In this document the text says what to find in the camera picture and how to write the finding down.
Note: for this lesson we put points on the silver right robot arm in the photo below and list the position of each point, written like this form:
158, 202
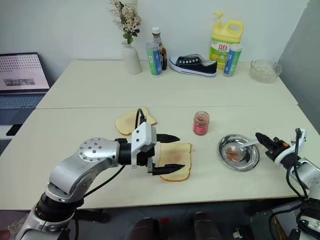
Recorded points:
308, 172

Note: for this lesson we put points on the brown sauce glass bottle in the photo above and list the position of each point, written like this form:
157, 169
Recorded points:
162, 53

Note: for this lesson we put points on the glass jar of red jam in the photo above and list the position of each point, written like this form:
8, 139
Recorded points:
200, 125

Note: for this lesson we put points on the dried flower bunch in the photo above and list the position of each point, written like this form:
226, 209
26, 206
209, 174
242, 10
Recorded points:
126, 17

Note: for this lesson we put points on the round metal dish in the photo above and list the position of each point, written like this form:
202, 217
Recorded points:
232, 163

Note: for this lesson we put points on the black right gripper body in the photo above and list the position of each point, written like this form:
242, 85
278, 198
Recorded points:
278, 146

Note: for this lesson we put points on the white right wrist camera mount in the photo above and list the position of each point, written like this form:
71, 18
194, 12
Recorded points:
286, 153

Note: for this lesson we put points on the dark rounded shape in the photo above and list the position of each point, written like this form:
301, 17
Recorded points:
202, 226
147, 228

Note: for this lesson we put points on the black and white sneaker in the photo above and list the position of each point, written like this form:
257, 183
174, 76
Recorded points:
192, 66

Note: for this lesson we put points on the plain bread slice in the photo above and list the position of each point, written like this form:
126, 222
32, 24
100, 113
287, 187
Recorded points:
128, 121

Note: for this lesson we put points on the bread slice with jam stain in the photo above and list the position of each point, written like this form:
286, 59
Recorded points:
176, 160

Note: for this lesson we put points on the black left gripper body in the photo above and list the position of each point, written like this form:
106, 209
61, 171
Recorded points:
146, 157

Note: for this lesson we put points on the white ceramic vase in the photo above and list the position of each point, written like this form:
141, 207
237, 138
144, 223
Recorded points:
131, 60

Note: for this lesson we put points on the red jam blob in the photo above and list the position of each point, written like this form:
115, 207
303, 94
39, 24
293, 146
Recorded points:
232, 153

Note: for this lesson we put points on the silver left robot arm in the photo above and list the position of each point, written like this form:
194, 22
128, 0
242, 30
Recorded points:
75, 167

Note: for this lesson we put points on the open laptop computer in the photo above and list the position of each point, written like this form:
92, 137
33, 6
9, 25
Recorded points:
21, 80

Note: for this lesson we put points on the yellow detergent pump bottle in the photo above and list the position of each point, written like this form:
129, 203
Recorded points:
221, 37

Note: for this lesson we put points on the clear glass ashtray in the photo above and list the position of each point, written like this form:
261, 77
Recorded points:
265, 71

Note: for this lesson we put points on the clear tube with blue label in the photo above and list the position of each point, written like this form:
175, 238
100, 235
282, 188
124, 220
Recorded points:
232, 61
153, 61

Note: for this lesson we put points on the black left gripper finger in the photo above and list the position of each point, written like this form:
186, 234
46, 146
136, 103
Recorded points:
170, 168
167, 138

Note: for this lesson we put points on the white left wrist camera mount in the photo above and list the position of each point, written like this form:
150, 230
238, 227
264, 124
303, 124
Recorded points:
142, 136

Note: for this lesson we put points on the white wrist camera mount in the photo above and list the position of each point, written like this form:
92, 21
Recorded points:
142, 136
286, 153

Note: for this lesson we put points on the flat black phone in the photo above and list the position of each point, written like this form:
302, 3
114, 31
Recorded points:
14, 130

